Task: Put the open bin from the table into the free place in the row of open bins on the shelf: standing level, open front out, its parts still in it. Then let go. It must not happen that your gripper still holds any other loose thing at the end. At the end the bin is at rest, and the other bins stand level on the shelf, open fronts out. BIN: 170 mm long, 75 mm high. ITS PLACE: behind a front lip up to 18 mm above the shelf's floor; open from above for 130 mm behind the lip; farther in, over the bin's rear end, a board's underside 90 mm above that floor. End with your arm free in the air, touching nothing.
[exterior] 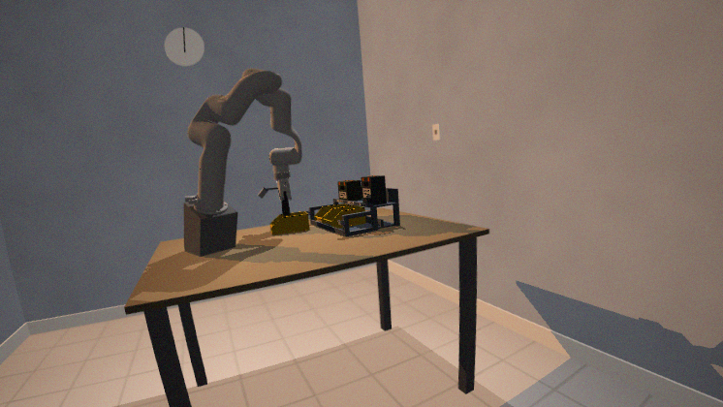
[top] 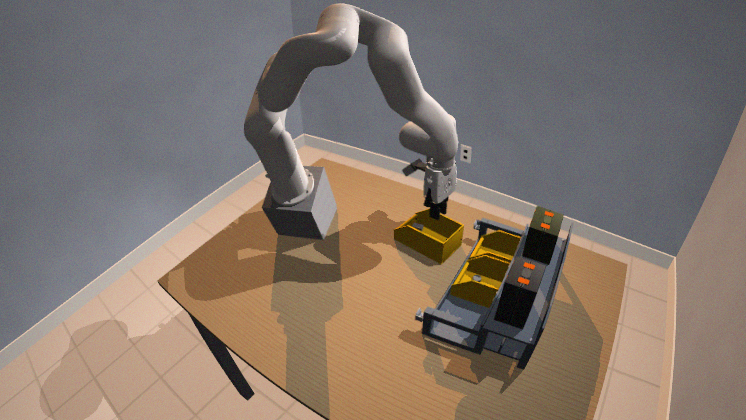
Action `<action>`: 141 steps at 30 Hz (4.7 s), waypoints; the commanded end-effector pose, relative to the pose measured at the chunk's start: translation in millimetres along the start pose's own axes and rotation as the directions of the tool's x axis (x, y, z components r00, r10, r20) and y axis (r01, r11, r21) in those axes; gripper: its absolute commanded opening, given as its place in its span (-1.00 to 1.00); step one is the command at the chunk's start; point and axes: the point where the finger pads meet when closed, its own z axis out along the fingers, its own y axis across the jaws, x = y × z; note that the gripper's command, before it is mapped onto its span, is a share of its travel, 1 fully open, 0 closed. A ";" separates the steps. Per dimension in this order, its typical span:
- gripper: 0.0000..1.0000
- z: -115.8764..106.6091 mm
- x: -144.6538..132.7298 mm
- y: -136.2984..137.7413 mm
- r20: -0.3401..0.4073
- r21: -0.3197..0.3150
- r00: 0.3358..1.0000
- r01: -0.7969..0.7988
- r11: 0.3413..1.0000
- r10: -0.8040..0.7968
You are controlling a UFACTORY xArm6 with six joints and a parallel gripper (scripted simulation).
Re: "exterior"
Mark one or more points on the yellow bin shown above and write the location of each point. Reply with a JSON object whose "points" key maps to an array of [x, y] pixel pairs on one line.
{"points": [[296, 222], [336, 214], [326, 209]]}

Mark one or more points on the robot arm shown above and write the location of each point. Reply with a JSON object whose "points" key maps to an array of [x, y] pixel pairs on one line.
{"points": [[216, 139]]}

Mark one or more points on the grey slanted shelf rack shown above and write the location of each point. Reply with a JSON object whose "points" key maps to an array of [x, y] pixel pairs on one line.
{"points": [[372, 223]]}

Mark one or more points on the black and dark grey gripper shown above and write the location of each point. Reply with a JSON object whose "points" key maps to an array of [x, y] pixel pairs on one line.
{"points": [[285, 192]]}

